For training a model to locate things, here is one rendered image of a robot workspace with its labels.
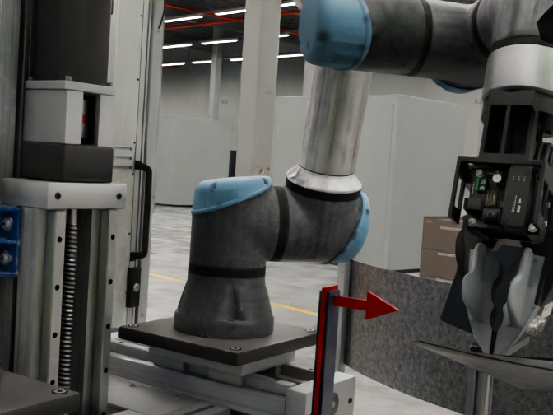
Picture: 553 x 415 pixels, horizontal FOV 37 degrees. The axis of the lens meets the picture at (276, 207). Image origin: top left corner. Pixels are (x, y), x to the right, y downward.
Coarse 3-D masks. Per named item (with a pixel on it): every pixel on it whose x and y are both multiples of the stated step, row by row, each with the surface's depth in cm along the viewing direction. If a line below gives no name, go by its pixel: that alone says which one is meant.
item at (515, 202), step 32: (512, 96) 66; (512, 128) 67; (544, 128) 71; (480, 160) 66; (512, 160) 65; (480, 192) 67; (512, 192) 64; (544, 192) 65; (480, 224) 66; (512, 224) 64; (544, 224) 67
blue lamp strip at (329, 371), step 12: (336, 312) 70; (324, 324) 69; (336, 324) 70; (324, 336) 69; (336, 336) 70; (324, 348) 69; (336, 348) 71; (324, 360) 69; (324, 372) 69; (324, 384) 69; (324, 396) 70; (324, 408) 70
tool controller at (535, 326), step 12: (492, 252) 120; (504, 252) 119; (516, 252) 118; (504, 264) 119; (456, 276) 123; (504, 276) 119; (456, 288) 123; (504, 288) 119; (456, 300) 123; (504, 300) 119; (552, 300) 136; (444, 312) 124; (456, 312) 123; (540, 312) 130; (456, 324) 123; (468, 324) 122; (540, 324) 122
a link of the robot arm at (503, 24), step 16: (496, 0) 73; (512, 0) 71; (528, 0) 70; (544, 0) 69; (480, 16) 76; (496, 16) 72; (512, 16) 70; (528, 16) 69; (480, 32) 76; (496, 32) 71; (512, 32) 70; (528, 32) 69; (496, 48) 71
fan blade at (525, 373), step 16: (448, 352) 60; (464, 352) 59; (480, 352) 61; (480, 368) 71; (496, 368) 70; (512, 368) 69; (528, 368) 58; (544, 368) 57; (512, 384) 75; (528, 384) 74; (544, 384) 74
